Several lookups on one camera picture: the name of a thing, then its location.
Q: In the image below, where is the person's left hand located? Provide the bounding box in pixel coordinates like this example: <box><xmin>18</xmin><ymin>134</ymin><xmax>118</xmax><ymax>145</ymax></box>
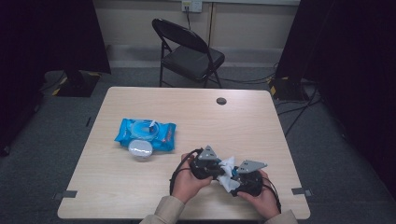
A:
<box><xmin>171</xmin><ymin>152</ymin><xmax>214</xmax><ymax>204</ymax></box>

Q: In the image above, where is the right hand-held gripper cable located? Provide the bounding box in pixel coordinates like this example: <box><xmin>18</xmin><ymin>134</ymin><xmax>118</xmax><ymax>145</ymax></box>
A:
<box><xmin>261</xmin><ymin>176</ymin><xmax>282</xmax><ymax>215</ymax></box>

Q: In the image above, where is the black floor cable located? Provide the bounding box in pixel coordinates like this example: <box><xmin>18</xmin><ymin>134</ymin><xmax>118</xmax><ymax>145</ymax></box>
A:
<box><xmin>214</xmin><ymin>72</ymin><xmax>278</xmax><ymax>85</ymax></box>
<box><xmin>275</xmin><ymin>87</ymin><xmax>322</xmax><ymax>138</ymax></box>

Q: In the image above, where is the black folding chair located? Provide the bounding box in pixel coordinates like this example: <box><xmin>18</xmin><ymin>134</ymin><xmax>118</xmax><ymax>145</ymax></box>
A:
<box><xmin>151</xmin><ymin>18</ymin><xmax>226</xmax><ymax>89</ymax></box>

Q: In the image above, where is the beige wall conduit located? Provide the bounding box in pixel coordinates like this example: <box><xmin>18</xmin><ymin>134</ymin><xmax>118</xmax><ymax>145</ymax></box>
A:
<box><xmin>207</xmin><ymin>2</ymin><xmax>217</xmax><ymax>48</ymax></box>

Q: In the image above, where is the left hand-held gripper cable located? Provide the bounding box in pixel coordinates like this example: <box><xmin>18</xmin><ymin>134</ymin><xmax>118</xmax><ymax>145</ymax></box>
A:
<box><xmin>169</xmin><ymin>148</ymin><xmax>204</xmax><ymax>196</ymax></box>

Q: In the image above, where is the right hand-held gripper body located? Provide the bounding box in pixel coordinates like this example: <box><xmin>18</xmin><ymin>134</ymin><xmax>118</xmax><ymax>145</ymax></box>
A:
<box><xmin>231</xmin><ymin>160</ymin><xmax>268</xmax><ymax>198</ymax></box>

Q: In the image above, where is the hand-held gripper cable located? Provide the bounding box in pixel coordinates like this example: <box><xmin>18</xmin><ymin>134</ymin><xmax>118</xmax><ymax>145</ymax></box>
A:
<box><xmin>169</xmin><ymin>148</ymin><xmax>204</xmax><ymax>196</ymax></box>
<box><xmin>261</xmin><ymin>176</ymin><xmax>282</xmax><ymax>215</ymax></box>

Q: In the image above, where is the grey tape strip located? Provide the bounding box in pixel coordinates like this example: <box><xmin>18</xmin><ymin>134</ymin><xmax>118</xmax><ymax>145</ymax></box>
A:
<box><xmin>52</xmin><ymin>189</ymin><xmax>78</xmax><ymax>201</ymax></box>
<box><xmin>291</xmin><ymin>187</ymin><xmax>312</xmax><ymax>197</ymax></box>

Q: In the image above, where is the black curtain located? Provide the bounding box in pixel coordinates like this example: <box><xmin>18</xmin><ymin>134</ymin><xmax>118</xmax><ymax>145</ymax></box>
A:
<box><xmin>0</xmin><ymin>0</ymin><xmax>112</xmax><ymax>157</ymax></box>
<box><xmin>275</xmin><ymin>0</ymin><xmax>396</xmax><ymax>200</ymax></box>

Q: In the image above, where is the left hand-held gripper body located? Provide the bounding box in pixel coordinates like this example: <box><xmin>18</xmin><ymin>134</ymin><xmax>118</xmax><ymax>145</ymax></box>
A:
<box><xmin>190</xmin><ymin>145</ymin><xmax>219</xmax><ymax>181</ymax></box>

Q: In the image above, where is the blue wet wipes pack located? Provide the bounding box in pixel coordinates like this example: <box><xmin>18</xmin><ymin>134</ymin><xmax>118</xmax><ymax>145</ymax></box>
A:
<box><xmin>114</xmin><ymin>118</ymin><xmax>177</xmax><ymax>162</ymax></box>

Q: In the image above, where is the person's right hand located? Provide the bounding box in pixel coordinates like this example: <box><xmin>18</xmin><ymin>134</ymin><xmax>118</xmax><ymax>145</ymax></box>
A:
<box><xmin>237</xmin><ymin>169</ymin><xmax>281</xmax><ymax>220</ymax></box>

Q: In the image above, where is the white wall socket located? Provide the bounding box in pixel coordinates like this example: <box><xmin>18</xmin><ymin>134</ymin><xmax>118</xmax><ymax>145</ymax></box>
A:
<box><xmin>181</xmin><ymin>0</ymin><xmax>204</xmax><ymax>13</ymax></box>

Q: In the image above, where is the black stand base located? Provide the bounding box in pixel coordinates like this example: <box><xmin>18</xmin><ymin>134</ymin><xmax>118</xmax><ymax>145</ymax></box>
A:
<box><xmin>55</xmin><ymin>69</ymin><xmax>101</xmax><ymax>98</ymax></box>
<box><xmin>268</xmin><ymin>76</ymin><xmax>311</xmax><ymax>101</ymax></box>

